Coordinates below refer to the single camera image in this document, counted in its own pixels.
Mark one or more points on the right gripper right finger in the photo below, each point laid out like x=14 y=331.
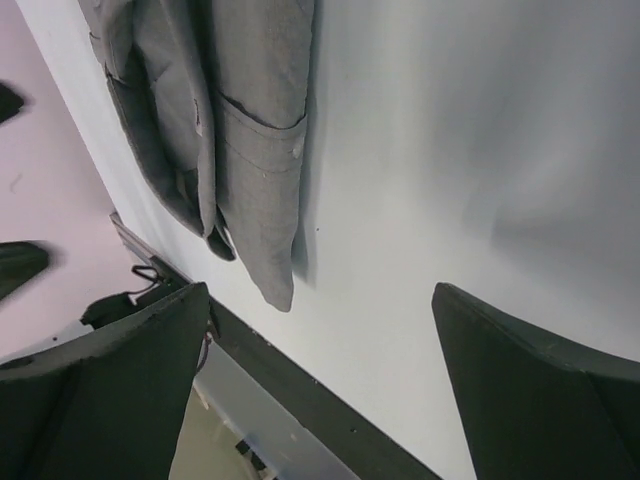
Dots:
x=533 y=404

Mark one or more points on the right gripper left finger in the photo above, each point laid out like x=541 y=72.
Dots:
x=109 y=404

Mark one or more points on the grey long sleeve shirt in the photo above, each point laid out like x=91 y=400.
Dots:
x=212 y=98

